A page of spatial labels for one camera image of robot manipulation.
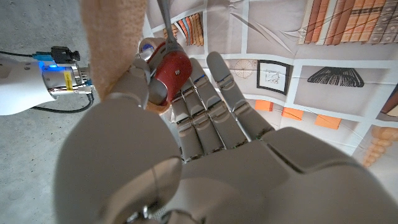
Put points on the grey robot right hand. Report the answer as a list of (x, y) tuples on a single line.
[(62, 81)]

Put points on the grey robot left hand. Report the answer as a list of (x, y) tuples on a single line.
[(217, 174)]

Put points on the tan adhesive wrap roll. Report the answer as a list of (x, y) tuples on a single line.
[(112, 40)]

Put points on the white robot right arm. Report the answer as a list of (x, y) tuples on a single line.
[(21, 84)]

